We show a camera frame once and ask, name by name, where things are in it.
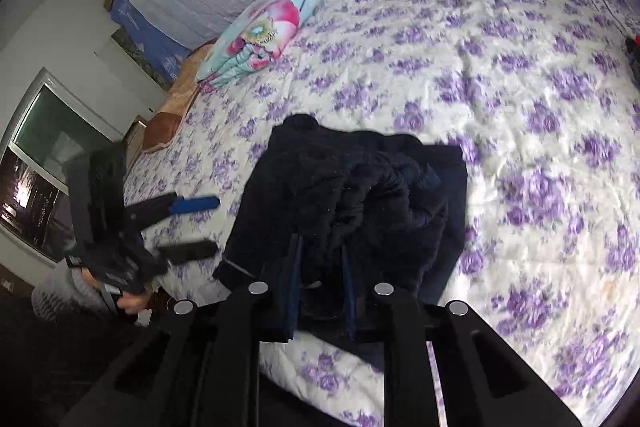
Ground blue patterned cloth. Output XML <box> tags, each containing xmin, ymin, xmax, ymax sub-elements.
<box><xmin>110</xmin><ymin>0</ymin><xmax>191</xmax><ymax>90</ymax></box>

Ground purple floral bed quilt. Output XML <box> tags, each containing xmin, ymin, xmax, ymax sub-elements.
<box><xmin>125</xmin><ymin>0</ymin><xmax>639</xmax><ymax>426</ymax></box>

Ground person's left hand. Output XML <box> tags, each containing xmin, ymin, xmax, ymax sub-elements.
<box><xmin>116</xmin><ymin>280</ymin><xmax>158</xmax><ymax>314</ymax></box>

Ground dark navy pants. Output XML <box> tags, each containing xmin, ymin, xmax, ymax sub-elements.
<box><xmin>214</xmin><ymin>114</ymin><xmax>468</xmax><ymax>335</ymax></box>

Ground window with white frame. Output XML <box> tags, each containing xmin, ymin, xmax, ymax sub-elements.
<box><xmin>1</xmin><ymin>68</ymin><xmax>122</xmax><ymax>263</ymax></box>

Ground folded teal pink floral blanket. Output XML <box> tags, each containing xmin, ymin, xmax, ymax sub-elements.
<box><xmin>195</xmin><ymin>0</ymin><xmax>322</xmax><ymax>88</ymax></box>

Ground brown orange pillow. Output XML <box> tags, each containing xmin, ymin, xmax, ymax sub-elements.
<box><xmin>142</xmin><ymin>40</ymin><xmax>216</xmax><ymax>154</ymax></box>

